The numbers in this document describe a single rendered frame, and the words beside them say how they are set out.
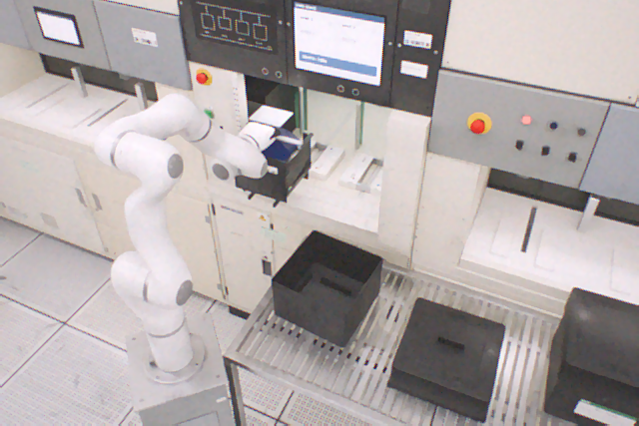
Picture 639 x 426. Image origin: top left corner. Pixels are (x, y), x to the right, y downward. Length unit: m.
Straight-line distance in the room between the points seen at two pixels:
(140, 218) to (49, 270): 2.02
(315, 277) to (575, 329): 0.86
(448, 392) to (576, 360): 0.35
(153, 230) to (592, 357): 1.18
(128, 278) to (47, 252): 1.97
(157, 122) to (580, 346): 1.25
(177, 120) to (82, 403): 1.70
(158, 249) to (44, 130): 1.52
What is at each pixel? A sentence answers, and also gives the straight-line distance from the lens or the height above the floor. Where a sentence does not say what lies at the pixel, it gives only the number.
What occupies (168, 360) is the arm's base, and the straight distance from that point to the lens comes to 1.81.
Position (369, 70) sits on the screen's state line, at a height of 1.51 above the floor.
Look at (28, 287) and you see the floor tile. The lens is 3.39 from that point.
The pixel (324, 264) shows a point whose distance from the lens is 2.06.
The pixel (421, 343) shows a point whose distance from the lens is 1.77.
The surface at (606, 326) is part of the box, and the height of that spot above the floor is 1.01.
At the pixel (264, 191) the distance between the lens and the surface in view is 2.00.
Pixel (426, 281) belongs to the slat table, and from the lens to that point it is 2.07.
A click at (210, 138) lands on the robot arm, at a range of 1.55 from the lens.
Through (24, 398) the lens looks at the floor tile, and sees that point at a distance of 2.95.
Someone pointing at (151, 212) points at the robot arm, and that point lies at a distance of 1.42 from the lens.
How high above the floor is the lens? 2.29
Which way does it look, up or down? 39 degrees down
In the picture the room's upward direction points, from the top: straight up
